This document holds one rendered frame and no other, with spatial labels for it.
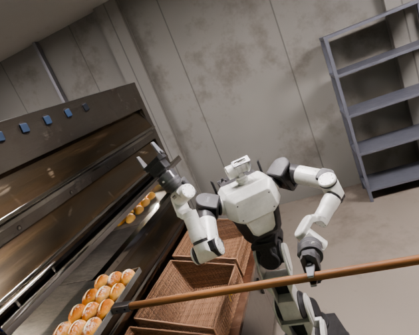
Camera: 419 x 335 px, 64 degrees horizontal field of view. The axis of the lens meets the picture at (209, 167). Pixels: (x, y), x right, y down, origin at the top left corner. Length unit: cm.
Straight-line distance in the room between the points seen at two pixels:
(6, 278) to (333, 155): 370
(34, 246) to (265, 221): 107
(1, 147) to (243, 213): 112
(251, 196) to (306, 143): 282
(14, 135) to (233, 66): 293
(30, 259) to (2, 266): 12
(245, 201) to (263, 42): 283
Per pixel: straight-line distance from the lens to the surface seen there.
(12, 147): 178
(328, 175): 152
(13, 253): 168
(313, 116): 427
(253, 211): 161
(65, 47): 497
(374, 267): 123
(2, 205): 166
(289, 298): 196
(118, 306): 157
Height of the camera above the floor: 195
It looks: 15 degrees down
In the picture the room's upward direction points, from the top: 23 degrees counter-clockwise
